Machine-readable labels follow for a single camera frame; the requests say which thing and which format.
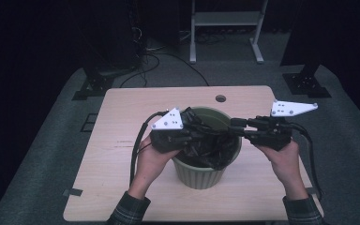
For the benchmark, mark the black plastic trash bag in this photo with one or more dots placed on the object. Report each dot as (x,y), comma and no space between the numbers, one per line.
(206,146)

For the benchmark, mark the grey tape strip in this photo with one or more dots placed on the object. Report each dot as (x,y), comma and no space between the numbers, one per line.
(73,192)

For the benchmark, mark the green plastic trash bin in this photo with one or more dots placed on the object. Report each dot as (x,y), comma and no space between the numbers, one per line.
(200,178)

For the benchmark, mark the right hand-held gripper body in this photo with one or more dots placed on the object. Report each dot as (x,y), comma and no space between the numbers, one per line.
(272,134)

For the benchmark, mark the person's left hand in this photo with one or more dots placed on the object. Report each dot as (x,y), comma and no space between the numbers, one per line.
(150,168)

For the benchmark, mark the black stand base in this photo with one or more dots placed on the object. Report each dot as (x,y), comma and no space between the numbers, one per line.
(306,84)
(95,86)

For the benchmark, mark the person's right hand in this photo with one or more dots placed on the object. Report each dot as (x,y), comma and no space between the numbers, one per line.
(287,168)

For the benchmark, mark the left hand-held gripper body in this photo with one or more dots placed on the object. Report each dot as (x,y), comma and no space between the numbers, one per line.
(168,137)

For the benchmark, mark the white metal stand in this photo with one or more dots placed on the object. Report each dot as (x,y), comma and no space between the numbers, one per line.
(226,18)

